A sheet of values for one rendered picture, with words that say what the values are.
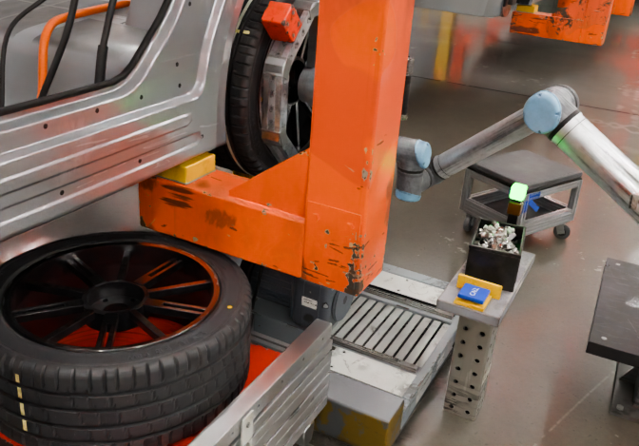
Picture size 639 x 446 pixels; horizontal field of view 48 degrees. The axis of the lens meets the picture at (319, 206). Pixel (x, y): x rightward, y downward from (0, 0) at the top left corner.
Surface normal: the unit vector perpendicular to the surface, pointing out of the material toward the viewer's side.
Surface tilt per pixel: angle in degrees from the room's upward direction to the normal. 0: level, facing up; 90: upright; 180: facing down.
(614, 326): 0
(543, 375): 0
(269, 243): 90
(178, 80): 90
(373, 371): 0
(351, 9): 90
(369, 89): 90
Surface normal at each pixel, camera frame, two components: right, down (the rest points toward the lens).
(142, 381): 0.40, 0.40
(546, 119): -0.70, 0.20
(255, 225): -0.47, 0.33
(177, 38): 0.88, 0.25
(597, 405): 0.07, -0.91
